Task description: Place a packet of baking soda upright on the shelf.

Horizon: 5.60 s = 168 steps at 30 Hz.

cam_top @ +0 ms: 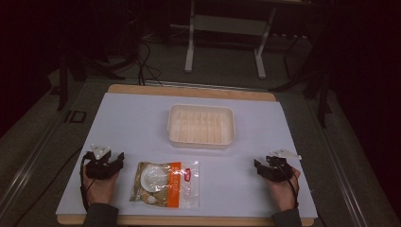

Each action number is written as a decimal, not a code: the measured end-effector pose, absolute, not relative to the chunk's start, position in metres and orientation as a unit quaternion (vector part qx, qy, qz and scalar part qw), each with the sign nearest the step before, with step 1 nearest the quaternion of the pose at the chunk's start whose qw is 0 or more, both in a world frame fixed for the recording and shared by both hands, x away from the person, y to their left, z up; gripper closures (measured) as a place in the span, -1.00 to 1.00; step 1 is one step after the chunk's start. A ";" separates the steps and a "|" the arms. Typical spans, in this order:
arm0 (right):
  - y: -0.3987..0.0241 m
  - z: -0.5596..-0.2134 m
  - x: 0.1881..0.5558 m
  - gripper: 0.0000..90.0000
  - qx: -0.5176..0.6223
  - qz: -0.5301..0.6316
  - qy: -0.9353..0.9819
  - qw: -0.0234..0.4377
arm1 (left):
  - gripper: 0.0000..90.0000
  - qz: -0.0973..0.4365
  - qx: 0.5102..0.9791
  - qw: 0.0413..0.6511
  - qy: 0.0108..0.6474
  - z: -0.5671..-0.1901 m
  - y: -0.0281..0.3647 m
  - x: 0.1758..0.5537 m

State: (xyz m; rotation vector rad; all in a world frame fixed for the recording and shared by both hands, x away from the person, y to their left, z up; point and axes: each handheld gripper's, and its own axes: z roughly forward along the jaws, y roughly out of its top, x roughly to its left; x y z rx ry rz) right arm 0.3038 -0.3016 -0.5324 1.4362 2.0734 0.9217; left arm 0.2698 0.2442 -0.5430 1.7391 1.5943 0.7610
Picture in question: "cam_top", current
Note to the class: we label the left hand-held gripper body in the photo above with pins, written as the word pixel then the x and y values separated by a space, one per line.
pixel 101 170

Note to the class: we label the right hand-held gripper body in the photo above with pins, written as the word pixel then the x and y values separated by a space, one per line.
pixel 279 171

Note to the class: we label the person's left hand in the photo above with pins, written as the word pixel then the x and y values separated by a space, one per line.
pixel 101 189

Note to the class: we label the person's right hand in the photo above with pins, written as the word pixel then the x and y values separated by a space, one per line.
pixel 283 192

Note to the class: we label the white table mat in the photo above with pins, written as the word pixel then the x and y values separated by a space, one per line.
pixel 220 176

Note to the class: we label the black floor plate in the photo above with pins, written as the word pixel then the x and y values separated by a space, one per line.
pixel 75 116

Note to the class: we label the clear orange snack packet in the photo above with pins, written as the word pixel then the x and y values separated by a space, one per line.
pixel 176 186

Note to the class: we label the white plastic tray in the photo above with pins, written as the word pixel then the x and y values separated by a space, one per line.
pixel 201 126

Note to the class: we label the black metal stand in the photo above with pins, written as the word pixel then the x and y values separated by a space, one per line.
pixel 321 94
pixel 63 85

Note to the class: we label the aluminium floor rail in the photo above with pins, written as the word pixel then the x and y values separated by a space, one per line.
pixel 25 167
pixel 343 176

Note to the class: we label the white metal desk frame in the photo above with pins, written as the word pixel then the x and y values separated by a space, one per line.
pixel 189 53

